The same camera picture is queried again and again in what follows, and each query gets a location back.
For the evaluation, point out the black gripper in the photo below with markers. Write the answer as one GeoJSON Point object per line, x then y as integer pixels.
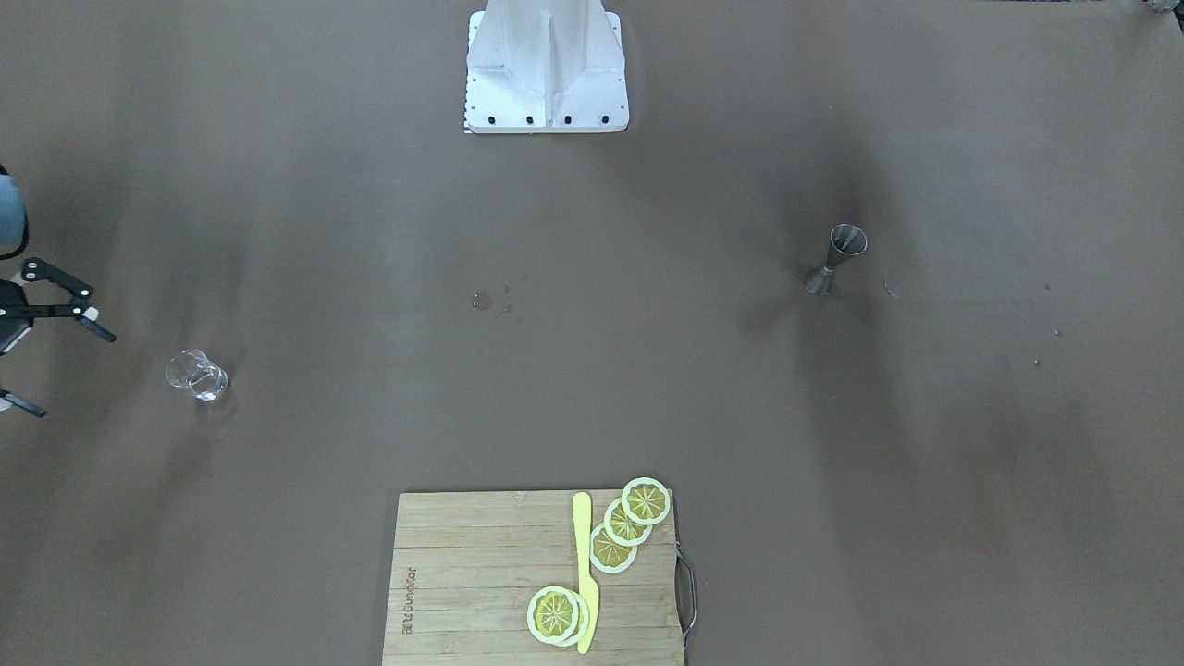
{"type": "Point", "coordinates": [46, 311]}

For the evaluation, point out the small clear glass beaker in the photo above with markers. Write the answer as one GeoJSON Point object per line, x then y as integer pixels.
{"type": "Point", "coordinates": [192, 371]}

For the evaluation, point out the steel jigger measuring cup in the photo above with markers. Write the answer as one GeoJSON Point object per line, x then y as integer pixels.
{"type": "Point", "coordinates": [845, 241]}

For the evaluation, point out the spilled liquid drops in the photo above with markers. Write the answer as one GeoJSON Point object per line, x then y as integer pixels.
{"type": "Point", "coordinates": [502, 299]}

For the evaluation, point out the wooden cutting board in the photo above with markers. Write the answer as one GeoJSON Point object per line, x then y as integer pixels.
{"type": "Point", "coordinates": [465, 564]}

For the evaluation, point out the lemon slice by knife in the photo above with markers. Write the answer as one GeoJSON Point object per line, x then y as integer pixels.
{"type": "Point", "coordinates": [558, 616]}

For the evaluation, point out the yellow plastic knife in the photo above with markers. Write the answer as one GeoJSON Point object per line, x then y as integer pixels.
{"type": "Point", "coordinates": [588, 588]}

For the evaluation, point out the lemon slice front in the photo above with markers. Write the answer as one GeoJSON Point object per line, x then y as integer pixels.
{"type": "Point", "coordinates": [646, 501]}

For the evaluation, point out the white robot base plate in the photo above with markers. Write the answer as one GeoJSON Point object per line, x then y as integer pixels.
{"type": "Point", "coordinates": [545, 67]}

